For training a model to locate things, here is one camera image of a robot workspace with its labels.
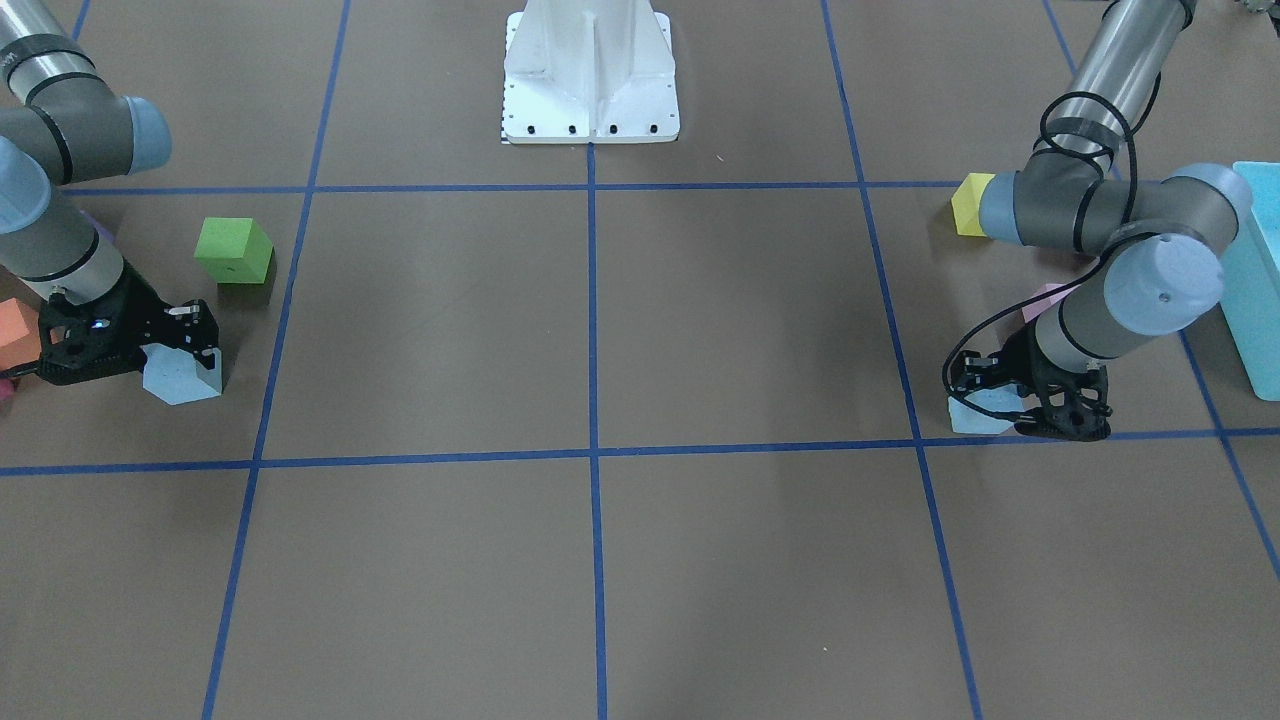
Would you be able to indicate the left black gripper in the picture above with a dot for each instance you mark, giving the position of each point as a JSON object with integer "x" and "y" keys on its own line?
{"x": 1018, "y": 357}

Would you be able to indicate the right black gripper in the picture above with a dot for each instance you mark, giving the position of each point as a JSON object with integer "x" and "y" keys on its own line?
{"x": 139, "y": 309}

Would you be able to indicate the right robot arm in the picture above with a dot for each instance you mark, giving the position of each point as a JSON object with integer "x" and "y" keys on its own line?
{"x": 68, "y": 127}

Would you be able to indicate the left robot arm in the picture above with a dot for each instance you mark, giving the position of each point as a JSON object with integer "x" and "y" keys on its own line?
{"x": 1156, "y": 249}

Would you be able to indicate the green block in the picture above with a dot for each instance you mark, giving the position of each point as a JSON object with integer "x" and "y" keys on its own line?
{"x": 234, "y": 250}

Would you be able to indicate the light pink block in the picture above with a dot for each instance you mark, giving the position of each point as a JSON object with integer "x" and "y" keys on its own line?
{"x": 1043, "y": 299}

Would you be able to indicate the orange block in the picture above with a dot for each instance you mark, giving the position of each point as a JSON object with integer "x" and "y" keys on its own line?
{"x": 20, "y": 336}

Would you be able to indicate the yellow block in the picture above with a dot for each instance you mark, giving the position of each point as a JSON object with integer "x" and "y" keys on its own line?
{"x": 965, "y": 204}

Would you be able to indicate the cyan plastic bin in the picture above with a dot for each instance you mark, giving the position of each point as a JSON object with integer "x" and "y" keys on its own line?
{"x": 1251, "y": 264}

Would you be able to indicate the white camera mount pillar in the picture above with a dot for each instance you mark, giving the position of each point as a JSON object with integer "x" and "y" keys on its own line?
{"x": 581, "y": 72}

